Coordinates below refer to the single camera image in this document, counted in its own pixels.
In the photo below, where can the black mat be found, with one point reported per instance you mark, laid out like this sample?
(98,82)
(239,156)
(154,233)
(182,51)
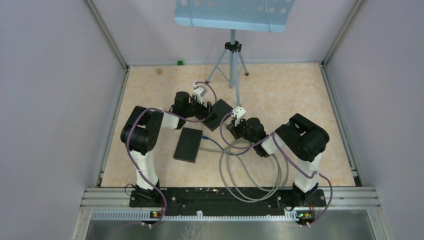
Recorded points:
(188,145)

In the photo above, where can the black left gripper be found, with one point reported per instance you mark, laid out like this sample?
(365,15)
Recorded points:
(204,111)

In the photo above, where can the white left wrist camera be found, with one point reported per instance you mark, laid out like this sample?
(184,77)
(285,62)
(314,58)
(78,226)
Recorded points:
(198,93)

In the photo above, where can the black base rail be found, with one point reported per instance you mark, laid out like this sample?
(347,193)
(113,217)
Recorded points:
(225,202)

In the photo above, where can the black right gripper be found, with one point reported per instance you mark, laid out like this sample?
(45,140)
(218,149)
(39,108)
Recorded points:
(233,129)

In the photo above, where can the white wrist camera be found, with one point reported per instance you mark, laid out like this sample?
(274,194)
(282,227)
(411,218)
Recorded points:
(237,114)
(198,93)

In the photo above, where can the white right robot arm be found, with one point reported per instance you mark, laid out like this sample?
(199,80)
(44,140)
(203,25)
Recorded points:
(304,138)

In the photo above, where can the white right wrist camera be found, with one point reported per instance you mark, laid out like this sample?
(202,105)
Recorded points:
(237,114)

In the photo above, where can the small wooden cube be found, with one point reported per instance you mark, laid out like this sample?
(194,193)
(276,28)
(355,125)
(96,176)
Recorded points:
(159,71)

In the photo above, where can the black network switch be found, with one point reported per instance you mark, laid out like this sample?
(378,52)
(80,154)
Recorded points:
(221,108)

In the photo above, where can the light blue tripod stand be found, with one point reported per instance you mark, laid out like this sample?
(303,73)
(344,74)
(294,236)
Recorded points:
(268,16)

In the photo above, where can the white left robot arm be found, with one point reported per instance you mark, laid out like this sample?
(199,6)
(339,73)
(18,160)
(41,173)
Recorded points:
(141,131)

